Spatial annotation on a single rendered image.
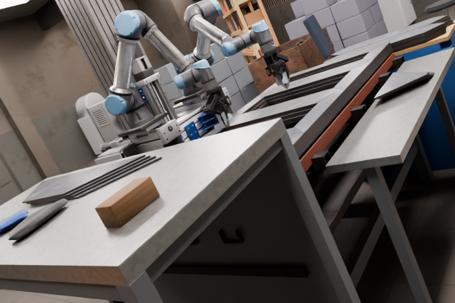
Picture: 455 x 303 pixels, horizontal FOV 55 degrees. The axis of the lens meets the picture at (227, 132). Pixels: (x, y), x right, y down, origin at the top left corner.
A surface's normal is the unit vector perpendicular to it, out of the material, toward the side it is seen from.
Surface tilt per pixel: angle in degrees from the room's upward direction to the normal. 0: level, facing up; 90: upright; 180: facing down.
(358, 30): 90
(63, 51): 90
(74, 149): 90
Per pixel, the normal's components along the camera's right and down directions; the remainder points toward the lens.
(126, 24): -0.14, 0.18
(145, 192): 0.73, -0.18
